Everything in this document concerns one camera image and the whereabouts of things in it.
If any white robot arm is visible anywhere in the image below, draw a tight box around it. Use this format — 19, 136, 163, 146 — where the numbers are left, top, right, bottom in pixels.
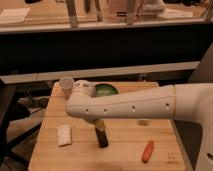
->
66, 80, 213, 171

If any black rectangular remote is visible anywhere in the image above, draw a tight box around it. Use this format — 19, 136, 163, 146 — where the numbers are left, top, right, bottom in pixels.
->
95, 129, 108, 148

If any green bowl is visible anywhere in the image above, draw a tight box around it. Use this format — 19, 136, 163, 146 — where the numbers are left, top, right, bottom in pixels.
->
95, 83, 118, 97

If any small white bottle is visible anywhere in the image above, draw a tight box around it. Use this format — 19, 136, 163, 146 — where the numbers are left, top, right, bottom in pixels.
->
138, 119, 150, 126

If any white paper cup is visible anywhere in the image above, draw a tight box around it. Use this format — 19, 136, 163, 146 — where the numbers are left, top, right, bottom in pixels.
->
59, 77, 74, 98

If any orange carrot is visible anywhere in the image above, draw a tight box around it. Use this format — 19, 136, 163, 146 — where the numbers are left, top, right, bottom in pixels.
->
142, 141, 154, 163

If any white paper sheet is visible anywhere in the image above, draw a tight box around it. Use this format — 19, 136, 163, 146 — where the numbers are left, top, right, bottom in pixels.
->
0, 8, 30, 24

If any metal frame post left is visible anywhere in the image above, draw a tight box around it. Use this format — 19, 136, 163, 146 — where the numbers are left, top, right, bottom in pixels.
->
66, 0, 78, 28

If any metal frame post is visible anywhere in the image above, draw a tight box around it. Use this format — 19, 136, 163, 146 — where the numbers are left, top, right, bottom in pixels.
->
66, 0, 78, 28
126, 0, 136, 25

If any metal frame post right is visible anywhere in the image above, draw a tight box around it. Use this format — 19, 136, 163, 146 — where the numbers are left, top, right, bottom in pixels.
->
126, 0, 136, 25

